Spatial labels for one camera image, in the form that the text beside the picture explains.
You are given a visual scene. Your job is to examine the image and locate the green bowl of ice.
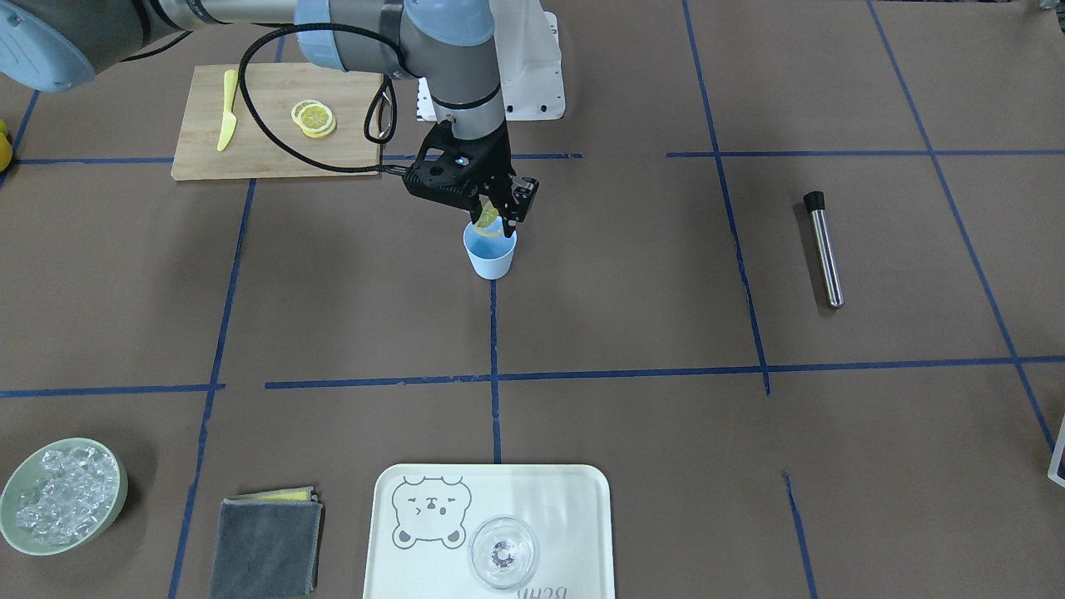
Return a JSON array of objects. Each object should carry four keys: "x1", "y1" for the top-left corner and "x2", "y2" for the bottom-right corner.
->
[{"x1": 1, "y1": 438, "x2": 129, "y2": 557}]

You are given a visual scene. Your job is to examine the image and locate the clear wine glass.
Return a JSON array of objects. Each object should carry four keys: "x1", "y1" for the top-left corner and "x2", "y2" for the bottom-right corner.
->
[{"x1": 469, "y1": 515, "x2": 539, "y2": 592}]

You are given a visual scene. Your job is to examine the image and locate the steel muddler with black cap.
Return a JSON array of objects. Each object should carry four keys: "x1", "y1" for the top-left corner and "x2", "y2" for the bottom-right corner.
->
[{"x1": 803, "y1": 191, "x2": 845, "y2": 309}]

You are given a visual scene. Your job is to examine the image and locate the yellow plastic knife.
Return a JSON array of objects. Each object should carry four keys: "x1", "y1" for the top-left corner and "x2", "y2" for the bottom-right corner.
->
[{"x1": 216, "y1": 69, "x2": 239, "y2": 152}]

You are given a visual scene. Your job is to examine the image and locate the lemon slices on board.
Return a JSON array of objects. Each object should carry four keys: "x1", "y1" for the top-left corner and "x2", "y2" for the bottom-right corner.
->
[{"x1": 290, "y1": 100, "x2": 335, "y2": 139}]

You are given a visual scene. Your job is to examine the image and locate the light blue cup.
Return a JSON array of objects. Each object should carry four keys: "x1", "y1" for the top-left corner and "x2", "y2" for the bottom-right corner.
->
[{"x1": 463, "y1": 218, "x2": 520, "y2": 280}]

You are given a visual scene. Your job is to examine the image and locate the grey folded cloth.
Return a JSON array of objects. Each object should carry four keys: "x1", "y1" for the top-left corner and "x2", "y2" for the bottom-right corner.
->
[{"x1": 209, "y1": 487, "x2": 324, "y2": 598}]

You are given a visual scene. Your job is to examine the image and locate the wooden cutting board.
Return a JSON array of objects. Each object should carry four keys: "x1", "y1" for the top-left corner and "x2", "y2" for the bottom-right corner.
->
[{"x1": 171, "y1": 63, "x2": 383, "y2": 181}]

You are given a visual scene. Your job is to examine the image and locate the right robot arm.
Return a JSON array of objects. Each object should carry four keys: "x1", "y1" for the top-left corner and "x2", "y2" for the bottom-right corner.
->
[{"x1": 1, "y1": 1, "x2": 537, "y2": 236}]

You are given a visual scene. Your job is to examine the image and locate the yellow lemon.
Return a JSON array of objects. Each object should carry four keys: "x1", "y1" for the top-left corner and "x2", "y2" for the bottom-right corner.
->
[{"x1": 0, "y1": 119, "x2": 14, "y2": 173}]

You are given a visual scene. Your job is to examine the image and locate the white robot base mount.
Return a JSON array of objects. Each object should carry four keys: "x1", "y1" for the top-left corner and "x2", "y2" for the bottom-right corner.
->
[{"x1": 403, "y1": 1, "x2": 566, "y2": 139}]

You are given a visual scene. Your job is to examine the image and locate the lemon slice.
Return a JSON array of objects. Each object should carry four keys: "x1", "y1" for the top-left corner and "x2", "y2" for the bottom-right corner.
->
[{"x1": 473, "y1": 203, "x2": 499, "y2": 230}]

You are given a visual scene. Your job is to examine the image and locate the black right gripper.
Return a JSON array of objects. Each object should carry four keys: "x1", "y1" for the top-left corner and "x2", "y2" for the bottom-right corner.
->
[{"x1": 403, "y1": 122, "x2": 539, "y2": 239}]

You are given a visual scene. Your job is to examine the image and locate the cream bear tray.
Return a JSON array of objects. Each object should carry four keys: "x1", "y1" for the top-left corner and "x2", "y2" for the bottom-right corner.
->
[{"x1": 363, "y1": 463, "x2": 616, "y2": 598}]

